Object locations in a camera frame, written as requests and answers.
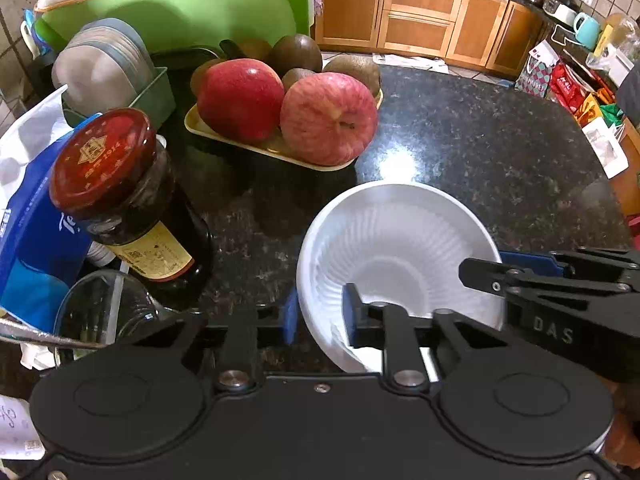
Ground yellow foam tray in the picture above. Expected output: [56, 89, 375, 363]
[184, 87, 384, 174]

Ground stack of grey plates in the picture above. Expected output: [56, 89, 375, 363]
[51, 18, 156, 116]

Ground green cutting board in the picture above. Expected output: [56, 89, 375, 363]
[35, 0, 311, 57]

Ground grey-green plastic rack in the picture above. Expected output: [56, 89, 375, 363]
[62, 66, 176, 131]

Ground red package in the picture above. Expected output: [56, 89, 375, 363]
[548, 60, 589, 112]

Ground teal mug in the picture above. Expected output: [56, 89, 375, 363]
[573, 11, 601, 51]

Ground white printed box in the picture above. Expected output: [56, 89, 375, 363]
[582, 119, 630, 179]

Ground white disposable bowl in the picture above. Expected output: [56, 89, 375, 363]
[296, 181, 506, 375]

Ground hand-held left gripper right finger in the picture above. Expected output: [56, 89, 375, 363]
[343, 283, 509, 394]

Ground wooden base cabinets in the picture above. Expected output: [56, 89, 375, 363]
[315, 0, 545, 79]

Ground white handwritten paper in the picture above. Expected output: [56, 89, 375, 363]
[0, 395, 46, 462]

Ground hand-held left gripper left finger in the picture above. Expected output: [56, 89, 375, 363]
[132, 289, 301, 394]

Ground blue tissue pack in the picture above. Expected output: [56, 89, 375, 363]
[0, 130, 97, 332]

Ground pinkish red apple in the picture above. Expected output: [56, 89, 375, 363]
[280, 72, 379, 167]

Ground white rice cooker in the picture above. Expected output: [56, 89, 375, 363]
[542, 0, 579, 24]

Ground patterned gift bag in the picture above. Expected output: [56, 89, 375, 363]
[515, 40, 561, 99]

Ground white plastic bag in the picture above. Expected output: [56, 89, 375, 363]
[0, 85, 77, 203]

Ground brown kiwi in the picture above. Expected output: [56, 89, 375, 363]
[281, 67, 316, 94]
[270, 34, 324, 79]
[322, 55, 382, 99]

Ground metal utensil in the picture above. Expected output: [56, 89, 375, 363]
[0, 317, 109, 351]

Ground clear glass cup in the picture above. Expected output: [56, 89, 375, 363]
[52, 269, 167, 367]

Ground dark red apple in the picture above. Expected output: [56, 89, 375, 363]
[196, 58, 286, 144]

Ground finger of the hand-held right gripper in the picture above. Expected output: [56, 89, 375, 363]
[458, 257, 640, 312]
[499, 246, 640, 281]

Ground dark sauce jar red lid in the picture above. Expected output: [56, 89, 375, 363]
[49, 108, 214, 297]

